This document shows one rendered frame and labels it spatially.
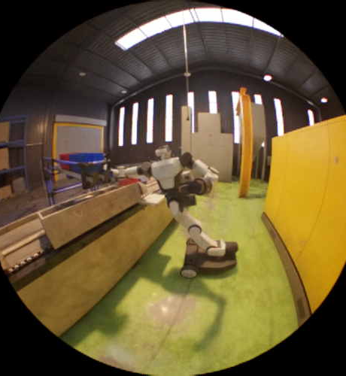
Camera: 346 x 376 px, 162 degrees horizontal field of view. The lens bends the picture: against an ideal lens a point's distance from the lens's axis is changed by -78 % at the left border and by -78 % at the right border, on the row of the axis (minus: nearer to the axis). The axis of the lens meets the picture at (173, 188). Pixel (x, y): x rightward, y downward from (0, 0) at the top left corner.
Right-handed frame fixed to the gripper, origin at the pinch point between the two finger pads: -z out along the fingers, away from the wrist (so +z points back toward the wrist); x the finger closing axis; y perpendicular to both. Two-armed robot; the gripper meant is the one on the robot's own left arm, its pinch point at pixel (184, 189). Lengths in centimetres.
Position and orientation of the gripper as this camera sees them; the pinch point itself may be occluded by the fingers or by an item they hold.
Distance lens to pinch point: 50.8
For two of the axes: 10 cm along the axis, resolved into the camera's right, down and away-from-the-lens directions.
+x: -7.1, 0.8, 7.0
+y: -1.2, -9.9, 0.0
